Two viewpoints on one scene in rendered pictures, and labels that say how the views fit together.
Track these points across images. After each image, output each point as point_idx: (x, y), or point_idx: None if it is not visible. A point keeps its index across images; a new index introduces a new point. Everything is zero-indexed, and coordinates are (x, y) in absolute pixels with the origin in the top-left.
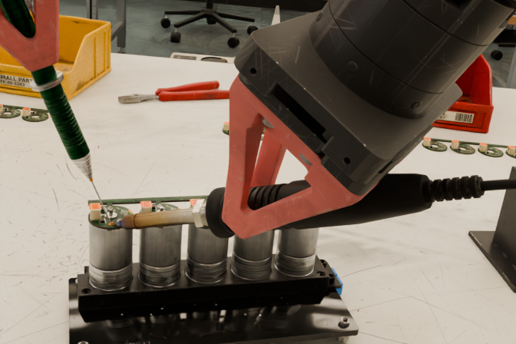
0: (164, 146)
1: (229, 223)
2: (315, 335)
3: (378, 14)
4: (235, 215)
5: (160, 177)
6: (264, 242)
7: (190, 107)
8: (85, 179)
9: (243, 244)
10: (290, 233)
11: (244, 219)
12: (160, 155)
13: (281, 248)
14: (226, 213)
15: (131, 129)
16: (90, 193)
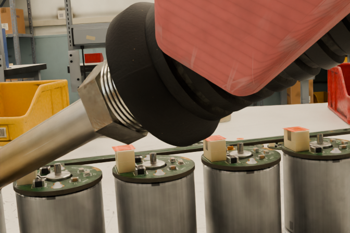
0: (114, 165)
1: (184, 42)
2: None
3: None
4: None
5: (107, 191)
6: (266, 214)
7: (144, 137)
8: (15, 202)
9: (225, 225)
10: (311, 193)
11: None
12: (109, 172)
13: (296, 229)
14: (168, 8)
15: (82, 156)
16: (16, 215)
